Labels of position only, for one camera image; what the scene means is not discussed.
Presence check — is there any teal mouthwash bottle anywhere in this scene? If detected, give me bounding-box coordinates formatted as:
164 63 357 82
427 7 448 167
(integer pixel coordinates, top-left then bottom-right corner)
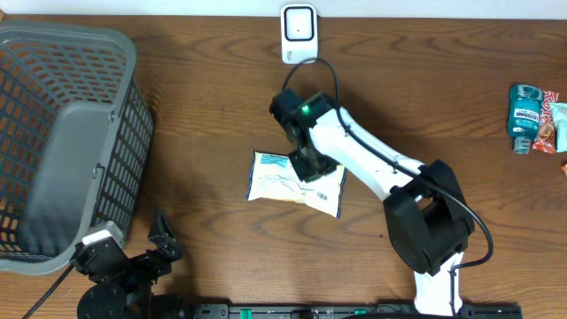
508 84 544 155

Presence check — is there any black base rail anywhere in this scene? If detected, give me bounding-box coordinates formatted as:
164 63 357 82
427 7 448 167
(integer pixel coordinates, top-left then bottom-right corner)
188 303 524 319

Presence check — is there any white barcode scanner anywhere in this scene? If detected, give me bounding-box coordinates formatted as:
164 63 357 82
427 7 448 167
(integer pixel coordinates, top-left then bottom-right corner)
280 4 318 65

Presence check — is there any red Top candy bar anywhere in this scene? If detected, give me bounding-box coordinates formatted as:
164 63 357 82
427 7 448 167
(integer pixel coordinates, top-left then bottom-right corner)
532 89 559 154

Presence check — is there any grey plastic basket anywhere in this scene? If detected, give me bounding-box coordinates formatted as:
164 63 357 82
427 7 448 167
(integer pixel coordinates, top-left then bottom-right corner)
1 21 153 276

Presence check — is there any light teal candy packet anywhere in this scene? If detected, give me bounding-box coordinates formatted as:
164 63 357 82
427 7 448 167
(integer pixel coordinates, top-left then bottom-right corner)
550 103 567 152

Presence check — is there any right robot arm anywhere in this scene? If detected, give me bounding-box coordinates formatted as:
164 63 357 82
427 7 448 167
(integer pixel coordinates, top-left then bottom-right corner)
269 89 475 315

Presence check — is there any cream snack bag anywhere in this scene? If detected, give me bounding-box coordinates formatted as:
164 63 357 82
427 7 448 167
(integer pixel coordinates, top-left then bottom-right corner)
246 151 346 219

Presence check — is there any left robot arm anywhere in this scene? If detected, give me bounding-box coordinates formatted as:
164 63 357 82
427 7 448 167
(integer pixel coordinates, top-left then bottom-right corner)
70 210 191 319

